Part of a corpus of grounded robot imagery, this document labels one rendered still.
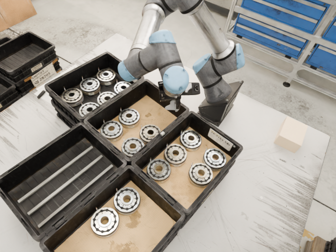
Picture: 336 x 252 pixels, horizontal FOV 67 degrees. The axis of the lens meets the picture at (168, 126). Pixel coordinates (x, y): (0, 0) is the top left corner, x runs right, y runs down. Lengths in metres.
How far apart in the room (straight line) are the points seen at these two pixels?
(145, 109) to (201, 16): 0.52
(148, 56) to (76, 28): 2.70
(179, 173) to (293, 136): 0.69
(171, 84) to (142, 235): 0.58
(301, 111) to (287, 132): 1.39
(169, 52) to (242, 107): 0.94
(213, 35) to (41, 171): 0.94
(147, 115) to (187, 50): 1.94
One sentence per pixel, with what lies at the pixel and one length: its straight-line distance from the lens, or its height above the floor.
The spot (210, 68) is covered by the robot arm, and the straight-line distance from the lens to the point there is 1.32.
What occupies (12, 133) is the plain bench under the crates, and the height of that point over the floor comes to 0.70.
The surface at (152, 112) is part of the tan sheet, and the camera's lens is 1.30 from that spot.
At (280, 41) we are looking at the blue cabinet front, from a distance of 2.85.
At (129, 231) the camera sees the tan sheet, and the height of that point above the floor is 0.83.
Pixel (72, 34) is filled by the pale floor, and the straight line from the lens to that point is 3.36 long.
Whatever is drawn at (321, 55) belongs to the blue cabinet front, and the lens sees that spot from 2.86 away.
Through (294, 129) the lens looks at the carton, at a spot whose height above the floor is 0.78.
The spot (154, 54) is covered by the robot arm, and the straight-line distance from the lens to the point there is 0.79.
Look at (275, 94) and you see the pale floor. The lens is 2.91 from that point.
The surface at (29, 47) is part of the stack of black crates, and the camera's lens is 2.40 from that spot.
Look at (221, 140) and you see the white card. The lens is 1.18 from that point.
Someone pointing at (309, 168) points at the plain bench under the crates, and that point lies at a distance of 1.54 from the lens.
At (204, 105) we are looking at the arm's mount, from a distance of 1.42.
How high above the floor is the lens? 1.83
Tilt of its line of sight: 53 degrees down
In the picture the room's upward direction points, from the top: 8 degrees clockwise
